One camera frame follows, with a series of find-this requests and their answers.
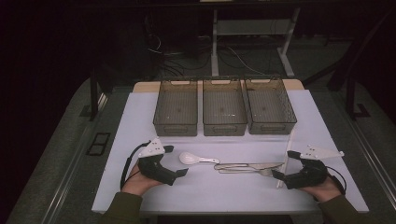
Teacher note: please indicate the clear brown plastic bin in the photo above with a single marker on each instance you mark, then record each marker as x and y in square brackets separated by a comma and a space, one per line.
[176, 109]
[224, 109]
[269, 107]

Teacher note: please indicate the metal knife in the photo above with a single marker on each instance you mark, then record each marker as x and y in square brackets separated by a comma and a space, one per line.
[249, 165]

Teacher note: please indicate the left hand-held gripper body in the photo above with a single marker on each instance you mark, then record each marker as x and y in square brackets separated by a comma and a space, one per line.
[155, 169]

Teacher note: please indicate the black floor socket frame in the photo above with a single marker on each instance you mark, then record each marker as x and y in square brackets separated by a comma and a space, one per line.
[99, 143]

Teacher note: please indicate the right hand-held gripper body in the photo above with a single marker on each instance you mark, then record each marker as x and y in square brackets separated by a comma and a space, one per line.
[308, 177]

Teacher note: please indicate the white table mat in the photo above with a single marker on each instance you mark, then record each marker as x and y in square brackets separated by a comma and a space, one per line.
[218, 196]

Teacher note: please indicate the metal fork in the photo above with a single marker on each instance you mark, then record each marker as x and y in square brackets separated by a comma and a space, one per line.
[243, 171]

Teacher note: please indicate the white desk frame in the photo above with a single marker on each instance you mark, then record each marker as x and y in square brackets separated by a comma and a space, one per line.
[249, 27]

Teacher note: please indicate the person's left hand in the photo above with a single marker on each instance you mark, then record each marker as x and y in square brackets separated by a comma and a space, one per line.
[137, 185]

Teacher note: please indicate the black metal stand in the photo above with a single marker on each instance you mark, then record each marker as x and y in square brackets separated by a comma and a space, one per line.
[93, 99]
[351, 99]

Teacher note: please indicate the white spoon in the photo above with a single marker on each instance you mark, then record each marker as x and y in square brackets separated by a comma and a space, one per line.
[188, 158]

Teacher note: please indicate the person's right hand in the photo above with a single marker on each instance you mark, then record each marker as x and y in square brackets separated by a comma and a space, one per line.
[325, 192]

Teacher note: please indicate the metal floor rail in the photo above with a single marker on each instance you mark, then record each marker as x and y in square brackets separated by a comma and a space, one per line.
[370, 146]
[74, 155]

